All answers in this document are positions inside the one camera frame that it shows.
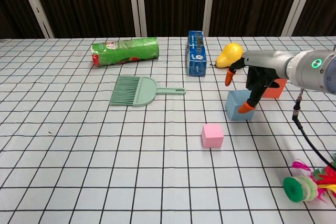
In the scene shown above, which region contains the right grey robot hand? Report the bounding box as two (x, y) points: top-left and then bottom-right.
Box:
(225, 49), (291, 114)

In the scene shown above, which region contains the blue foam cube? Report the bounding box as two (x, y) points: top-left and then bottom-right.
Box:
(225, 89), (258, 122)

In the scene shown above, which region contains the small pink foam cube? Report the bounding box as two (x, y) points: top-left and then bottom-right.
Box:
(201, 123), (224, 148)

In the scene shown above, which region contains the mint green hand brush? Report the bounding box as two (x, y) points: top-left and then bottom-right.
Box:
(109, 75), (187, 108)

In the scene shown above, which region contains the large orange foam cube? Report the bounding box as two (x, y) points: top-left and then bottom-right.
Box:
(262, 78), (288, 100)

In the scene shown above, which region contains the yellow toy pear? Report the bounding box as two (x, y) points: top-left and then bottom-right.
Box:
(215, 42), (245, 69)

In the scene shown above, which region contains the long blue cardboard box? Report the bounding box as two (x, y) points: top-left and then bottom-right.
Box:
(186, 30), (207, 78)

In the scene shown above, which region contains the colourful feather shuttlecock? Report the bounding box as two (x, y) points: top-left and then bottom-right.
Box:
(282, 153), (336, 205)

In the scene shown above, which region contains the green cylindrical snack can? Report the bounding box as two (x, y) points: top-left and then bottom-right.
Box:
(90, 37), (161, 68)

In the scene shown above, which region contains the white black-grid tablecloth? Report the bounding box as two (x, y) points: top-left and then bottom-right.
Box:
(0, 36), (336, 224)

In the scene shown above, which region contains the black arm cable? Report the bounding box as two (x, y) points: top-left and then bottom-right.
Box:
(292, 89), (336, 168)

